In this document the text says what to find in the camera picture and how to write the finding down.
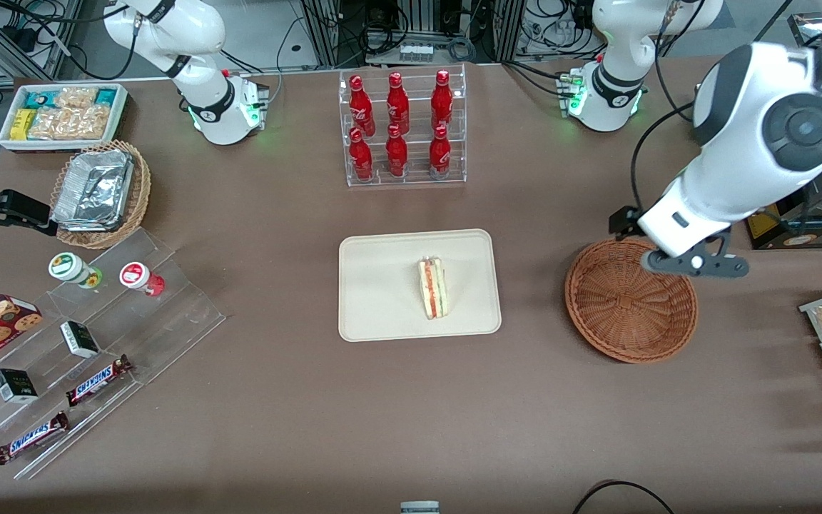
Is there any clear acrylic bottle rack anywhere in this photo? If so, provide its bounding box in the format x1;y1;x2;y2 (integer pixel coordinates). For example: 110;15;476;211
338;64;467;188

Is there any snickers chocolate bar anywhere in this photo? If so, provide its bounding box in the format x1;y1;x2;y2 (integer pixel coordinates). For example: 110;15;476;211
0;411;69;465
66;355;133;408

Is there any black food warmer yellow panel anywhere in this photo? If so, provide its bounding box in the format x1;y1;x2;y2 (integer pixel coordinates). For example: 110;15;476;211
745;13;822;251

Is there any large clear cracker bag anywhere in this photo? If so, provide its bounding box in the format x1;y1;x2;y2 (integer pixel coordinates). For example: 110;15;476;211
28;106;112;141

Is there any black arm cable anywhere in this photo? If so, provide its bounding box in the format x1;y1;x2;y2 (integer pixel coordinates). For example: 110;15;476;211
629;104;699;215

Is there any green white lidded cup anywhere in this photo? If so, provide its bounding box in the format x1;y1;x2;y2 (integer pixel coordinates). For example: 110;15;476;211
49;252;103;290

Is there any yellow snack packet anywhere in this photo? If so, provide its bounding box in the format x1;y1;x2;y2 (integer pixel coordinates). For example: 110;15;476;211
9;109;38;141

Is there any oval wicker basket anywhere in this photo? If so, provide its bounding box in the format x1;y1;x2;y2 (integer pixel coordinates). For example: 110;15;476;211
51;140;151;249

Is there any red white lidded cup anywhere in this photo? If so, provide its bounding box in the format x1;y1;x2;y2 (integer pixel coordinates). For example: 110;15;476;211
120;262;166;297

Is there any stack of foil containers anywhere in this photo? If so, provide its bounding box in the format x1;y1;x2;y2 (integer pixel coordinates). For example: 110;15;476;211
51;148;134;232

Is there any cream rectangular serving tray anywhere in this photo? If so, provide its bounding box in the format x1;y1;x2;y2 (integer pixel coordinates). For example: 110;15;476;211
338;228;502;343

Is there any round brown wicker basket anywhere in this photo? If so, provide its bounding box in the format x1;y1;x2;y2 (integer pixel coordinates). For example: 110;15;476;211
565;238;699;364

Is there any white rectangular snack bin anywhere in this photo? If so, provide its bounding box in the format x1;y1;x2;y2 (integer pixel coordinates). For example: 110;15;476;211
0;84;128;152

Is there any red cola bottle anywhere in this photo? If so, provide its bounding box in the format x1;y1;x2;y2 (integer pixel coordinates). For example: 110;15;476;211
429;125;452;176
349;127;375;181
385;124;409;178
385;71;410;135
348;74;376;136
431;69;455;131

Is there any clear acrylic tiered display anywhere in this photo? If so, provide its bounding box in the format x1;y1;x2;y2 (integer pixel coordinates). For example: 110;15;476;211
0;228;226;479

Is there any small clear cracker bag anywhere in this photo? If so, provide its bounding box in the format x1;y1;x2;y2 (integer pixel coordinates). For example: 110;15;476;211
56;86;99;110

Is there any triangular sandwich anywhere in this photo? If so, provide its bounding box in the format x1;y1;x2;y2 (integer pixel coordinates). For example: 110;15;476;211
417;257;449;320

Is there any black looped table cable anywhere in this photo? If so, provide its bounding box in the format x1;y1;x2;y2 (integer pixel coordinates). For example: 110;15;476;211
572;480;676;514

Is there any small black box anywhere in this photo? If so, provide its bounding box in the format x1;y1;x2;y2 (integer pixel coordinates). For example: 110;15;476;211
0;368;39;404
60;321;100;359

